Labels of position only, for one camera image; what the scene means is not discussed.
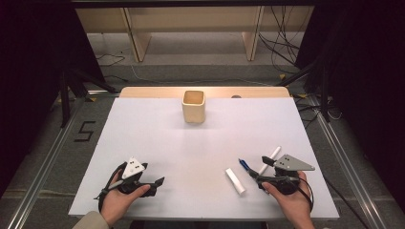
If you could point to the cream square cup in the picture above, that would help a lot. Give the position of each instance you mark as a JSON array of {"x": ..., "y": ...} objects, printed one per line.
[{"x": 193, "y": 111}]

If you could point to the aluminium floor rail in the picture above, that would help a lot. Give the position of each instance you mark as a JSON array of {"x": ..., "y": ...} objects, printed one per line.
[
  {"x": 347, "y": 159},
  {"x": 41, "y": 178}
]

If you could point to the light wooden desk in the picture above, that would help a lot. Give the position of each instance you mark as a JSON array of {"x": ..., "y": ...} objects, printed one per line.
[{"x": 191, "y": 19}]

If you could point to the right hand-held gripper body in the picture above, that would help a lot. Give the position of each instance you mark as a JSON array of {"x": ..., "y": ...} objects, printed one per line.
[{"x": 291, "y": 164}]

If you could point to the black curtain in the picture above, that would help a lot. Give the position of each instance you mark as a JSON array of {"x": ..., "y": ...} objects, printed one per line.
[
  {"x": 366, "y": 79},
  {"x": 31, "y": 79}
]

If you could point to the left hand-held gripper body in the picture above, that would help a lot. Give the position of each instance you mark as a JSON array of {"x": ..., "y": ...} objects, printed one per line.
[{"x": 133, "y": 168}]

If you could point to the person's right hand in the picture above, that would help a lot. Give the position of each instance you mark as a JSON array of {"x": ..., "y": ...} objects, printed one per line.
[{"x": 296, "y": 206}]

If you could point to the blue pen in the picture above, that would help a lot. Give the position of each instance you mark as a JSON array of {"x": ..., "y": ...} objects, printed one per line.
[{"x": 244, "y": 164}]

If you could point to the long white pen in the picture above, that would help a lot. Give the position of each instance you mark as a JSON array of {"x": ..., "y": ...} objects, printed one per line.
[{"x": 274, "y": 154}]

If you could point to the wooden table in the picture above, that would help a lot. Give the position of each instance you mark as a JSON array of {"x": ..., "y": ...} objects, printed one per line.
[{"x": 153, "y": 92}]

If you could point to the person's left hand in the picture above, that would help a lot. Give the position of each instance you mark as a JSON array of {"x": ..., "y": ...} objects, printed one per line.
[{"x": 117, "y": 203}]

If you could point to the black metal stand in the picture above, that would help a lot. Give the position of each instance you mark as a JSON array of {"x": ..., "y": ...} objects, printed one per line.
[
  {"x": 324, "y": 95},
  {"x": 65, "y": 101}
]

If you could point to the short white tube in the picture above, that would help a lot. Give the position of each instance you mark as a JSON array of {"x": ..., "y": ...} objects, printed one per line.
[{"x": 235, "y": 181}]

